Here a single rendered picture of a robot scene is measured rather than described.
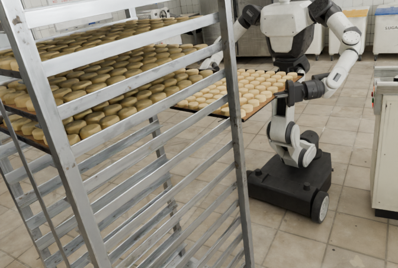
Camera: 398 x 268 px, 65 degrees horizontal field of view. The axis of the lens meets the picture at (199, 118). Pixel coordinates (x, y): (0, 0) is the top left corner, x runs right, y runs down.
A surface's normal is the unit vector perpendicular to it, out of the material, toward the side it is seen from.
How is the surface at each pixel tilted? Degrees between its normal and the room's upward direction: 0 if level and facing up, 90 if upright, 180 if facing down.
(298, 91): 89
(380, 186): 90
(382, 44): 92
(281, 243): 0
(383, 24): 91
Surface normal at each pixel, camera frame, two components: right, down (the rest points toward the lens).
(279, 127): -0.62, 0.00
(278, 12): -0.54, -0.34
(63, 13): 0.77, 0.15
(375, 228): -0.14, -0.90
